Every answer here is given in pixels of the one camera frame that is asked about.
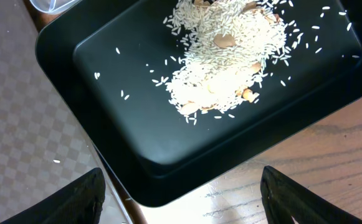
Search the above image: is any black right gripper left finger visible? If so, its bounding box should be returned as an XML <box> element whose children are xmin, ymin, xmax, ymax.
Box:
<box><xmin>1</xmin><ymin>167</ymin><xmax>105</xmax><ymax>224</ymax></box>

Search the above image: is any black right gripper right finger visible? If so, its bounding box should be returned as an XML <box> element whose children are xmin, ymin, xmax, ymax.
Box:
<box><xmin>260</xmin><ymin>166</ymin><xmax>362</xmax><ymax>224</ymax></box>

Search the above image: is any black waste tray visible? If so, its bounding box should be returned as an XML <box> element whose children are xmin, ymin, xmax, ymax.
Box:
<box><xmin>36</xmin><ymin>1</ymin><xmax>362</xmax><ymax>207</ymax></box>

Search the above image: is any brown plastic tray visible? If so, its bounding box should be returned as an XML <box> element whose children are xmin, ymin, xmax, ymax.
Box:
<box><xmin>0</xmin><ymin>0</ymin><xmax>135</xmax><ymax>224</ymax></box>

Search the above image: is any food scraps rice pile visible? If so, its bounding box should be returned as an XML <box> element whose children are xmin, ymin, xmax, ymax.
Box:
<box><xmin>93</xmin><ymin>0</ymin><xmax>361</xmax><ymax>126</ymax></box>

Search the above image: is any clear plastic bin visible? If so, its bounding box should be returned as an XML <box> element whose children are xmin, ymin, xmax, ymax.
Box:
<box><xmin>29</xmin><ymin>0</ymin><xmax>80</xmax><ymax>15</ymax></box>

